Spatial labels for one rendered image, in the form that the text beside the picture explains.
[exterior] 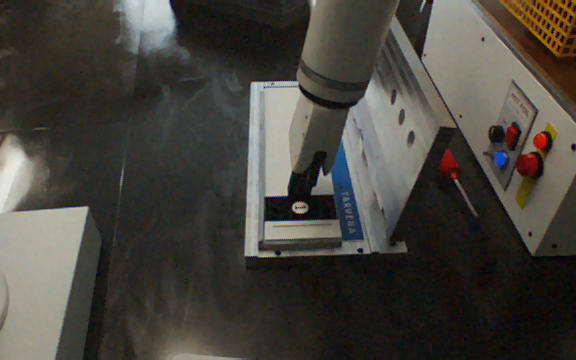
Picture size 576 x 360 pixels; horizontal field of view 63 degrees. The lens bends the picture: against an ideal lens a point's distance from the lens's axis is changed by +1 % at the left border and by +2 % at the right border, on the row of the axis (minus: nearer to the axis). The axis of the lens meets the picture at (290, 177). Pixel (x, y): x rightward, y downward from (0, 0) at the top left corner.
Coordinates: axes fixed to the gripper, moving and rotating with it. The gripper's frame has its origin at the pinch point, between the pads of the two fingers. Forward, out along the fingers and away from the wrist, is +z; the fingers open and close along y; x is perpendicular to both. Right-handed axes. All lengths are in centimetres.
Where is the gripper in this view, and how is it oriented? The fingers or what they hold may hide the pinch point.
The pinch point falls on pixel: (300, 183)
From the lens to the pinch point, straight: 65.0
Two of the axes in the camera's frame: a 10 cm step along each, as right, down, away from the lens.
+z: -2.1, 7.5, 6.3
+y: 0.5, 6.5, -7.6
